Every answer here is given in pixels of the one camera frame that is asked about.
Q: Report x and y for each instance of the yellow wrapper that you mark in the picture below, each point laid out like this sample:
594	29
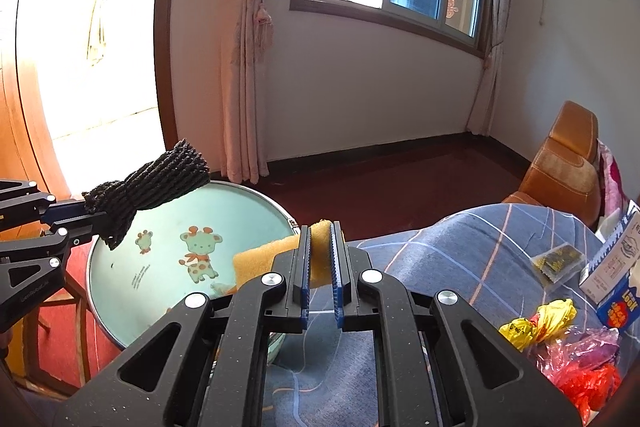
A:
540	324

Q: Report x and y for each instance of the black net bundle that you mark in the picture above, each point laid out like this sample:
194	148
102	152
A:
160	177

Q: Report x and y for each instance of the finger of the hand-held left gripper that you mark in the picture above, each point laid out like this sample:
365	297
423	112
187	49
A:
25	202
30	277

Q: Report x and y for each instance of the pink plastic bag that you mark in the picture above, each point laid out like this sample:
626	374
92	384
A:
550	359

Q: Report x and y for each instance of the red window decal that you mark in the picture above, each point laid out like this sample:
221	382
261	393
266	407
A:
452	7

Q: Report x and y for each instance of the white milk carton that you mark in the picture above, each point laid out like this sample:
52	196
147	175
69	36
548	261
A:
615	257

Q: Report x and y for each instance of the wooden stool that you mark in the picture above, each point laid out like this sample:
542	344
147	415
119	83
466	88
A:
35	342

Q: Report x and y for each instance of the purple wrapper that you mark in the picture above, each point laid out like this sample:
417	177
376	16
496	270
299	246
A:
595	352

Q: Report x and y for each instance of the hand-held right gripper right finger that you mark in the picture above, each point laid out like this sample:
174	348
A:
338	277

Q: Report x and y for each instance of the red plastic bag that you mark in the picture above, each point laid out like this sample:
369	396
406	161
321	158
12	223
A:
590	387

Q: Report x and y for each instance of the yellow sponge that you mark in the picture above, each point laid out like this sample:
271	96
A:
260	262

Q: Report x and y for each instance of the mint green cartoon basin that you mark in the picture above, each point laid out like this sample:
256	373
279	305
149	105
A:
160	267

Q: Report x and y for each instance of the green patterned packet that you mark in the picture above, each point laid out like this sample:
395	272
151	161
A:
557	264

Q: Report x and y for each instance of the pink floral pillow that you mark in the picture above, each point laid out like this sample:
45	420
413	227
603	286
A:
612	177

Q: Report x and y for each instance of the pink curtain with tassel tieback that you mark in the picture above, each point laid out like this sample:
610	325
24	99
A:
245	57

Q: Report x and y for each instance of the brown leather sofa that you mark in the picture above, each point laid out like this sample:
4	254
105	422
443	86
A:
560	172

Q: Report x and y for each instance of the blue plaid tablecloth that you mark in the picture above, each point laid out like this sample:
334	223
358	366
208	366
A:
450	247

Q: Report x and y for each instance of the blue gable-top carton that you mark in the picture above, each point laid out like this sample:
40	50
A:
622	309

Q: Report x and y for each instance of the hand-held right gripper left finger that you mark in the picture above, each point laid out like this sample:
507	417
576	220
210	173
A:
305	277

